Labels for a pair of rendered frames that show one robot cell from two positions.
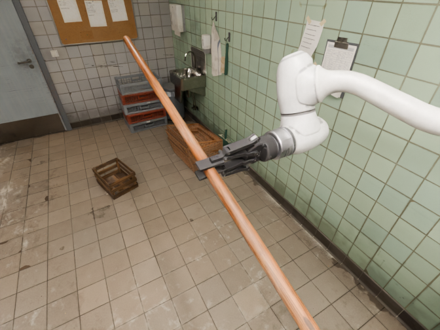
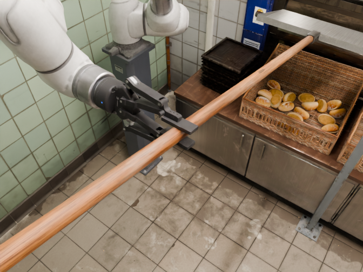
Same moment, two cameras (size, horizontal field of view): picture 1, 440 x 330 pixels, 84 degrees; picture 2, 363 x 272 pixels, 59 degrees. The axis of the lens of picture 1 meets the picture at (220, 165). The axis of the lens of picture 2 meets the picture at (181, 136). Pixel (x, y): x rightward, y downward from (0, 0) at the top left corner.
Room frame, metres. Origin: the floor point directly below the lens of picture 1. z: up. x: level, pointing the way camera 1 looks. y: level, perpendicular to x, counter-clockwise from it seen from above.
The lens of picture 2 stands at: (0.69, 0.43, 1.94)
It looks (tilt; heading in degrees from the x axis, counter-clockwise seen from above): 48 degrees down; 245
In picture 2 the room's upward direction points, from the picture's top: straight up
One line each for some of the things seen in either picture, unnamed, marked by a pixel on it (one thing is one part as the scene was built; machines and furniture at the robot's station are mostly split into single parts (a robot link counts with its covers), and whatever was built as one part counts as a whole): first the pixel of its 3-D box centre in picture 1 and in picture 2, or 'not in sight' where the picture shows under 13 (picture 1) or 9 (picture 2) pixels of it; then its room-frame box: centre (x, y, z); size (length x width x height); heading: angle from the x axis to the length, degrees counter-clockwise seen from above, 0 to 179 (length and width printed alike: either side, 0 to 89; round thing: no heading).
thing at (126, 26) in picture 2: not in sight; (126, 17); (0.30, -1.06, 1.17); 0.18 x 0.16 x 0.22; 154
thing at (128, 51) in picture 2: not in sight; (125, 43); (0.33, -1.05, 1.03); 0.22 x 0.18 x 0.06; 27
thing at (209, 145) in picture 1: (194, 137); not in sight; (2.63, 0.32, 0.32); 0.56 x 0.49 x 0.28; 37
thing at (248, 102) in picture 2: not in sight; (301, 95); (-0.56, -0.58, 0.72); 0.56 x 0.49 x 0.28; 121
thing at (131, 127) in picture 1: (145, 119); not in sight; (3.61, 1.21, 0.08); 0.60 x 0.40 x 0.16; 121
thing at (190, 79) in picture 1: (187, 85); not in sight; (3.42, 0.45, 0.71); 0.47 x 0.36 x 0.91; 29
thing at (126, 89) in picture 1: (139, 82); not in sight; (3.61, 1.20, 0.68); 0.60 x 0.40 x 0.16; 119
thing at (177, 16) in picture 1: (177, 20); not in sight; (3.92, 0.59, 1.44); 0.28 x 0.11 x 0.38; 29
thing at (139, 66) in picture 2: not in sight; (138, 113); (0.31, -1.06, 0.50); 0.21 x 0.21 x 1.00; 27
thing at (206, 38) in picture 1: (206, 44); not in sight; (3.18, 0.16, 1.28); 0.09 x 0.09 x 0.20; 29
